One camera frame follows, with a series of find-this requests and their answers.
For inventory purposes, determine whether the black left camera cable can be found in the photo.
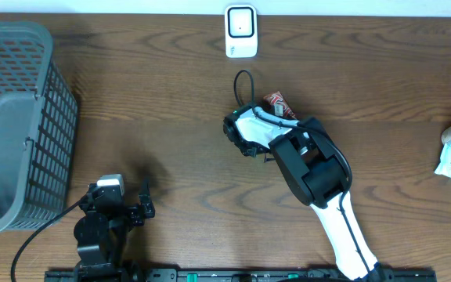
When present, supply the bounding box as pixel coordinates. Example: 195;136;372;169
9;197;88;282

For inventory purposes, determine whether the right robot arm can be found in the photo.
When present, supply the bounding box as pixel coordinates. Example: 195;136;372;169
223;105;388;281

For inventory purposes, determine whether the black right camera cable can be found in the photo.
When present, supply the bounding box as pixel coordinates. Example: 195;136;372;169
233;69;372;275

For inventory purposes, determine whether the white barcode scanner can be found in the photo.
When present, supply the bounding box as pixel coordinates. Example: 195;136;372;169
225;4;258;59

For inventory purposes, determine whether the red Top chocolate bar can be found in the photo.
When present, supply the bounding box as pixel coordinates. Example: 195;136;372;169
263;92;296;120

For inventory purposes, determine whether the black camera cable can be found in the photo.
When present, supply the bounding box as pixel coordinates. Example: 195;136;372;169
233;69;372;275
9;197;88;282

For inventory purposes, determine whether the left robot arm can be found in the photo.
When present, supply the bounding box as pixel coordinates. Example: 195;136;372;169
74;174;156;281

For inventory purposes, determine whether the grey plastic mesh basket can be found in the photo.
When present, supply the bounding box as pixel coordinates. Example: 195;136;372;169
0;21;79;233

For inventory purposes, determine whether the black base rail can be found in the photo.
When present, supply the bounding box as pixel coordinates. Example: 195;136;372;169
44;268;437;282

